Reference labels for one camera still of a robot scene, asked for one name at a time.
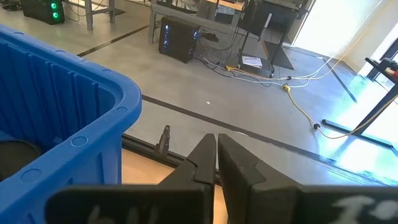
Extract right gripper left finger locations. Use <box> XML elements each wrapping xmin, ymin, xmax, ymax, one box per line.
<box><xmin>45</xmin><ymin>133</ymin><xmax>217</xmax><ymax>224</ymax></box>

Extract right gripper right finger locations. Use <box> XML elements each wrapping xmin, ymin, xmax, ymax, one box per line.
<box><xmin>217</xmin><ymin>133</ymin><xmax>398</xmax><ymax>224</ymax></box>

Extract blue plastic bin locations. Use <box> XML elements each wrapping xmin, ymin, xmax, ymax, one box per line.
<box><xmin>0</xmin><ymin>24</ymin><xmax>143</xmax><ymax>224</ymax></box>

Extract white sheet on stand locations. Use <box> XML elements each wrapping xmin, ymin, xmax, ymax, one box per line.
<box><xmin>241</xmin><ymin>55</ymin><xmax>264</xmax><ymax>69</ymax></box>

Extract black rolling stand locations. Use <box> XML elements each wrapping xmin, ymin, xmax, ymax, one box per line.
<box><xmin>223</xmin><ymin>0</ymin><xmax>315</xmax><ymax>78</ymax></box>

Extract long black metal pole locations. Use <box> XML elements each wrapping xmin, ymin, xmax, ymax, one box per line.
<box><xmin>321</xmin><ymin>83</ymin><xmax>398</xmax><ymax>149</ymax></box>

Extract computer tower with blue lights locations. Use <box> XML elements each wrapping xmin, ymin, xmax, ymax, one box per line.
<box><xmin>157</xmin><ymin>15</ymin><xmax>202</xmax><ymax>64</ymax></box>

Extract grey metal workbench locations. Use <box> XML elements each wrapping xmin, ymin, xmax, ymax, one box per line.
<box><xmin>148</xmin><ymin>0</ymin><xmax>249</xmax><ymax>44</ymax></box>

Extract grey metal table legs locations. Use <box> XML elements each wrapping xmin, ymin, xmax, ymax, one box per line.
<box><xmin>63</xmin><ymin>0</ymin><xmax>126</xmax><ymax>31</ymax></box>

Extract computer tower with green lights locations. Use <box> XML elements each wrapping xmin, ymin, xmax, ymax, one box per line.
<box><xmin>21</xmin><ymin>0</ymin><xmax>66</xmax><ymax>26</ymax></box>

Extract black frame bracket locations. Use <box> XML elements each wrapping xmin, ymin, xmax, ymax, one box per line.
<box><xmin>154</xmin><ymin>124</ymin><xmax>172</xmax><ymax>156</ymax></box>

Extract black aluminium rig frame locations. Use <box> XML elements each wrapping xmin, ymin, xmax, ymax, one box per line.
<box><xmin>122</xmin><ymin>133</ymin><xmax>223</xmax><ymax>187</ymax></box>

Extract yellow extension cable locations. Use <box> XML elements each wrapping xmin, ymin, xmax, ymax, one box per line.
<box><xmin>224</xmin><ymin>64</ymin><xmax>398</xmax><ymax>140</ymax></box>

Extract white floor cable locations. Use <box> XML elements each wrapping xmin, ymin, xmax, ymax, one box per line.
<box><xmin>198</xmin><ymin>0</ymin><xmax>386</xmax><ymax>88</ymax></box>

